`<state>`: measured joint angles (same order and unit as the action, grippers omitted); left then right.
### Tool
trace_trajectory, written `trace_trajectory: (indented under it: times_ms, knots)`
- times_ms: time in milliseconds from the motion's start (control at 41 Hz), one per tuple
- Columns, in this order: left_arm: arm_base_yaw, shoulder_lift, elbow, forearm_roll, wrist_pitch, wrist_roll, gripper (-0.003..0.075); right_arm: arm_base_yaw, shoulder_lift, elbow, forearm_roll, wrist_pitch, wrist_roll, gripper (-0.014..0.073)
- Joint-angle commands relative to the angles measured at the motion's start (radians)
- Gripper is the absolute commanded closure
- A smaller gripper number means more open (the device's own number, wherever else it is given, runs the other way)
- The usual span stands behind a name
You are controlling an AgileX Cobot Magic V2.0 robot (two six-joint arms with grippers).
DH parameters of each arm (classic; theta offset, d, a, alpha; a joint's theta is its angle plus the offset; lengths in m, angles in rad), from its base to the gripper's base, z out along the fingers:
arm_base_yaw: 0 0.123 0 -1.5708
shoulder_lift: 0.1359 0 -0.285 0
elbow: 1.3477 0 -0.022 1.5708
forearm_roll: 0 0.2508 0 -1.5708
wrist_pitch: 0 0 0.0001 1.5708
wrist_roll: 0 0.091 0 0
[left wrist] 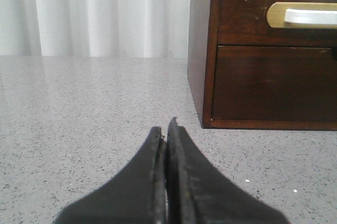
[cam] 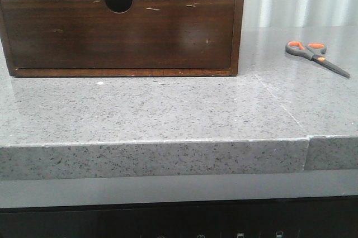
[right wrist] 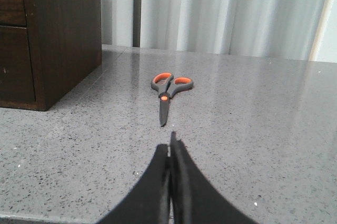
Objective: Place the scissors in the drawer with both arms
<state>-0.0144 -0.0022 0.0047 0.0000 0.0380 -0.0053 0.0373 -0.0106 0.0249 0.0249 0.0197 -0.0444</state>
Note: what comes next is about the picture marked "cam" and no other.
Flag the dark wooden drawer cabinet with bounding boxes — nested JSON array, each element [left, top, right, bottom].
[[1, 0, 244, 77]]

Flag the black appliance control panel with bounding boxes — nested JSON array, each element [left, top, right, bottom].
[[1, 196, 357, 237]]

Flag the grey orange scissors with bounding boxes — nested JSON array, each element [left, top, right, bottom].
[[285, 41, 350, 78]]

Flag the lower wooden drawer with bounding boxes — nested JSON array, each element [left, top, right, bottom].
[[1, 0, 234, 69]]

